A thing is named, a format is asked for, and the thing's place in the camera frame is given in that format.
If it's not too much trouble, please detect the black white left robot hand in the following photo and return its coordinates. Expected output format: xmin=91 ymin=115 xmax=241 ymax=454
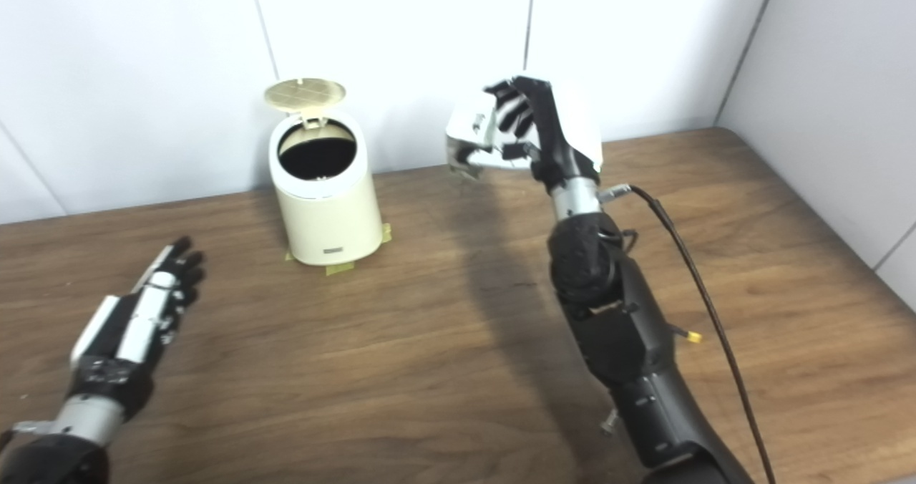
xmin=69 ymin=237 xmax=207 ymax=422

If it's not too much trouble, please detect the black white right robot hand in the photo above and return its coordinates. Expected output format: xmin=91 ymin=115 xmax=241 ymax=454
xmin=483 ymin=76 xmax=603 ymax=195

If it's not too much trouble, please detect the cream-colored round bin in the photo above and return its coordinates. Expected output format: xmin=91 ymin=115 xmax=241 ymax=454
xmin=263 ymin=77 xmax=385 ymax=266

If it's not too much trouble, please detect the cream round bin lid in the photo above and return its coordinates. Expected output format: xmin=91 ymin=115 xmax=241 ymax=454
xmin=264 ymin=77 xmax=346 ymax=128

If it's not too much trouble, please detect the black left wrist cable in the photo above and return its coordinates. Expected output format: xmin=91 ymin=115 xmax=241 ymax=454
xmin=0 ymin=420 xmax=33 ymax=455

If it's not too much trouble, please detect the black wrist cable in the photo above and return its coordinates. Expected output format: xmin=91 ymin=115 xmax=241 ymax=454
xmin=601 ymin=183 xmax=778 ymax=484
xmin=0 ymin=420 xmax=33 ymax=455

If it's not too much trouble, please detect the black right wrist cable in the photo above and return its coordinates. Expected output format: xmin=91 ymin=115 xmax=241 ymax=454
xmin=601 ymin=183 xmax=778 ymax=484

